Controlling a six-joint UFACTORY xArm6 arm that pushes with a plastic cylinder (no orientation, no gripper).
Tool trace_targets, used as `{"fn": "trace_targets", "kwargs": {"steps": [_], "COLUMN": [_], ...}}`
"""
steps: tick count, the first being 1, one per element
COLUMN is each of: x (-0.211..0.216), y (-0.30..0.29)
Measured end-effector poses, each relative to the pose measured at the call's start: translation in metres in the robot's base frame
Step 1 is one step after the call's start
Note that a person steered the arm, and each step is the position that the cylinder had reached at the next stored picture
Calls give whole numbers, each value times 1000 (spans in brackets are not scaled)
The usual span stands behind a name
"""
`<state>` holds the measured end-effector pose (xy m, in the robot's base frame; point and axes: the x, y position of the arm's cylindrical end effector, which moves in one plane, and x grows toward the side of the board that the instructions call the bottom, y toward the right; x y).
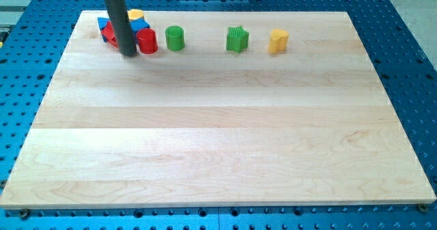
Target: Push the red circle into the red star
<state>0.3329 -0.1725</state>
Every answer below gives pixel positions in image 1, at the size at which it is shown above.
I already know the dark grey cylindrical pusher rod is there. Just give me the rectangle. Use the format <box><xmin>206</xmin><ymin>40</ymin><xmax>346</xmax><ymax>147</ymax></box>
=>
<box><xmin>104</xmin><ymin>0</ymin><xmax>137</xmax><ymax>57</ymax></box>

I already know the red cylinder block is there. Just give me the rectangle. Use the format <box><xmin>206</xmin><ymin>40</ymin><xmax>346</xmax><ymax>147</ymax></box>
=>
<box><xmin>136</xmin><ymin>28</ymin><xmax>158</xmax><ymax>54</ymax></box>

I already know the red star block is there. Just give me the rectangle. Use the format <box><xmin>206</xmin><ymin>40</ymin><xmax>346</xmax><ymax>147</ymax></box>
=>
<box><xmin>100</xmin><ymin>21</ymin><xmax>118</xmax><ymax>48</ymax></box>

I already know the green star block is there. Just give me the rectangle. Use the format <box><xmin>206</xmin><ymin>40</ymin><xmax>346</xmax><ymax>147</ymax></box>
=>
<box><xmin>226</xmin><ymin>26</ymin><xmax>249</xmax><ymax>53</ymax></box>

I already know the yellow block behind rod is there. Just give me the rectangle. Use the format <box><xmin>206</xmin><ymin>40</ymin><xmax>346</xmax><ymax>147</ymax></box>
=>
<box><xmin>128</xmin><ymin>9</ymin><xmax>144</xmax><ymax>21</ymax></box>

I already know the blue block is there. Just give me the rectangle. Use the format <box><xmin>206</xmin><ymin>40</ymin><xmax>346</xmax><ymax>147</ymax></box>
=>
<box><xmin>97</xmin><ymin>17</ymin><xmax>150</xmax><ymax>35</ymax></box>

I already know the green cylinder block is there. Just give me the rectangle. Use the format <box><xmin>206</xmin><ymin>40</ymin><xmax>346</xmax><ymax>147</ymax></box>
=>
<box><xmin>165</xmin><ymin>25</ymin><xmax>185</xmax><ymax>51</ymax></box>

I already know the light wooden board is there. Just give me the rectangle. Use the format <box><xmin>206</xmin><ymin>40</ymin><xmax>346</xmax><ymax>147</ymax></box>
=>
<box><xmin>1</xmin><ymin>10</ymin><xmax>436</xmax><ymax>210</ymax></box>

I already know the yellow heart block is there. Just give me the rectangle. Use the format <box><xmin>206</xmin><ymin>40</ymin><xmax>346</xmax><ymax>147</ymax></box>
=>
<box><xmin>268</xmin><ymin>29</ymin><xmax>289</xmax><ymax>54</ymax></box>

